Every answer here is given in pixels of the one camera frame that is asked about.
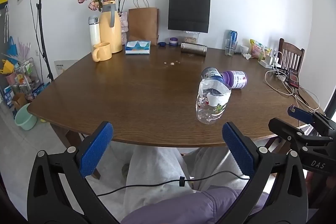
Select pink vase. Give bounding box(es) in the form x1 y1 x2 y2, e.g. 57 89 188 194
119 11 130 45

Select person's grey trouser legs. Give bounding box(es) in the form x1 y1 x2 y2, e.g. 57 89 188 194
123 147 251 214

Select blue tissue box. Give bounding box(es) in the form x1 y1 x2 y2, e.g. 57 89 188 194
125 41 152 55

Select black light stand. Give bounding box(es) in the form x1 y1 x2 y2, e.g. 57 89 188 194
22 0 54 82

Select clear drinking glass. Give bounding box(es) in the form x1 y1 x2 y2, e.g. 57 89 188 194
225 38 238 56

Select white thermos bottle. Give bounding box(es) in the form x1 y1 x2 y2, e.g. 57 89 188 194
88 16 101 52

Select brown paper bag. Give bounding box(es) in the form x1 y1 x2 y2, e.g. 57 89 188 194
128 0 160 46

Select cardboard box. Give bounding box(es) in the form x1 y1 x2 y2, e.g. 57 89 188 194
12 93 28 110

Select white power strip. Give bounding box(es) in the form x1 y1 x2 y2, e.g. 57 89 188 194
273 70 289 83

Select colourful snack packet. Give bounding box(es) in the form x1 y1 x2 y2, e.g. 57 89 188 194
249 39 272 61

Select clear food container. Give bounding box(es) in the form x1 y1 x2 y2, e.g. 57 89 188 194
183 31 201 44

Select stainless steel flask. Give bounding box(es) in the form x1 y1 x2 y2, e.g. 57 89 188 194
180 42 208 57

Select white charging cable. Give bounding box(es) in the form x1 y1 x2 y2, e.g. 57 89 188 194
265 51 321 111

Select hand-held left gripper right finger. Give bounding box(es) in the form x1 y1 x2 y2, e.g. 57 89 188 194
222 121 309 224

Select green plastic bucket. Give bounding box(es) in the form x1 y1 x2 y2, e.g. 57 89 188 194
14 103 38 131

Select yellow thermos jug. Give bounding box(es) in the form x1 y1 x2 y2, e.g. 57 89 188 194
99 1 123 54

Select blue hanging bag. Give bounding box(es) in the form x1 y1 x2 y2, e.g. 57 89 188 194
7 35 17 56

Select red and black phone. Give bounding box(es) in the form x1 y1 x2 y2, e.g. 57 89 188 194
288 68 300 88

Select thin black cable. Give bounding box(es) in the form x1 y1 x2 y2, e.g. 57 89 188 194
97 172 250 197

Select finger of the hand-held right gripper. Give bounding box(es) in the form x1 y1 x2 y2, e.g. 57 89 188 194
287 104 336 137
268 117 333 151

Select yellow mug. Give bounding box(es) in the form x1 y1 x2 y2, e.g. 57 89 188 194
92 42 113 62

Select black paper bag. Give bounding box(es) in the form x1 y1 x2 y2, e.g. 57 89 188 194
168 0 211 34

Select wire storage rack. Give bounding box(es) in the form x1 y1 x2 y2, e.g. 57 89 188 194
13 57 42 101

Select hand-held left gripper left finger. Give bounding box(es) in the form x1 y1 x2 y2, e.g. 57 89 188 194
27 121 124 224

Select white board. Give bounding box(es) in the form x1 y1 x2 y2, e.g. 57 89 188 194
54 60 79 78

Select clear plastic bottle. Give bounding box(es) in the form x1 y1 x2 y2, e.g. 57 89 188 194
196 67 232 125

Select wooden chair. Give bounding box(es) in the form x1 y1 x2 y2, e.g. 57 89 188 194
278 38 305 75

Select white charger block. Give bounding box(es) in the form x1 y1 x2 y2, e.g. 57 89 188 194
260 54 275 68

